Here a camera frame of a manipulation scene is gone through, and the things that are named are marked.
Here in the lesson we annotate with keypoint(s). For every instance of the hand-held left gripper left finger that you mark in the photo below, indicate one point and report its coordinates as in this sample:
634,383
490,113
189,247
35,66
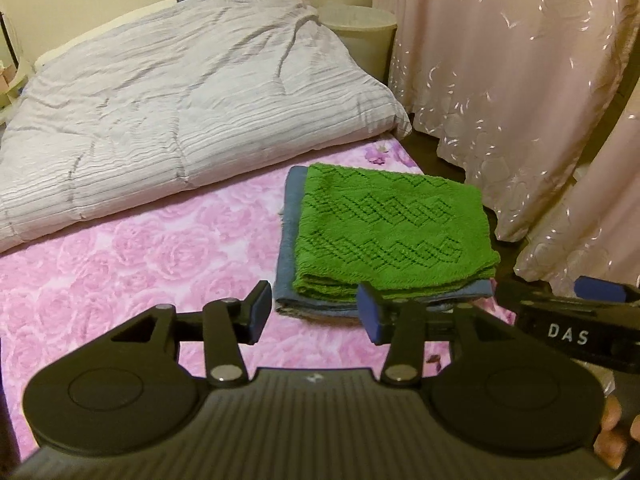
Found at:
260,310

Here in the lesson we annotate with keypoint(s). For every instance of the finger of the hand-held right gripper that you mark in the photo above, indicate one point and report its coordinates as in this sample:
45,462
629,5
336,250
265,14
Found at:
520,292
605,287

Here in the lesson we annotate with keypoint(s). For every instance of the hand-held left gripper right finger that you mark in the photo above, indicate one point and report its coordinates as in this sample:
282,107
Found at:
371,316

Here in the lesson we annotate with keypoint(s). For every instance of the blue-grey garment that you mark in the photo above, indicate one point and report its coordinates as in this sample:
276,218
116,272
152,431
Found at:
287,260

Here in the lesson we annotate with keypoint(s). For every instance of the green knitted sweater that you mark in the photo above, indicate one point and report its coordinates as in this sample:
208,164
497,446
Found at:
390,225

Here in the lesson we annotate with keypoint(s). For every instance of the person's right hand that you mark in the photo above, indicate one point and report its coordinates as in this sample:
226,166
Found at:
611,440

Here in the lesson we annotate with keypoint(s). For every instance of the pink embroidered curtain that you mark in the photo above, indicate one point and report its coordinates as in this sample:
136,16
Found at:
500,60
590,220

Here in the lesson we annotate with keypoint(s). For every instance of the pink floral blanket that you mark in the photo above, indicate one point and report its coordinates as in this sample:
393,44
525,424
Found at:
125,270

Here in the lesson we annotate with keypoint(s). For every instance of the grey striped duvet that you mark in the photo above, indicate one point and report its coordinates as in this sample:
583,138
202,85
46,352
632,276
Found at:
175,95

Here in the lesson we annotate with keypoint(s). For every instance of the cream waste bin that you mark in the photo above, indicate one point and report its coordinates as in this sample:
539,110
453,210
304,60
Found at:
357,35

